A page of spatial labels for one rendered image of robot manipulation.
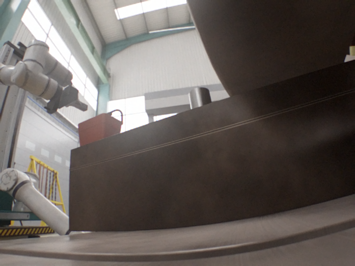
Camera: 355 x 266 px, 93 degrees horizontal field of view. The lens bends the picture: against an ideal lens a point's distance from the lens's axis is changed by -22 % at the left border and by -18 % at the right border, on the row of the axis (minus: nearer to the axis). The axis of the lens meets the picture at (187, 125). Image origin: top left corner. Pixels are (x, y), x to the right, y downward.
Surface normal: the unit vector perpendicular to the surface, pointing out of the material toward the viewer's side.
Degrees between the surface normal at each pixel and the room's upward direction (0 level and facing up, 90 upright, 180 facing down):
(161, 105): 90
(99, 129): 97
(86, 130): 97
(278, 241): 90
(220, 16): 180
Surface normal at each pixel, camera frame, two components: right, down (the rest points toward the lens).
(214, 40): 0.14, 0.91
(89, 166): -0.40, -0.32
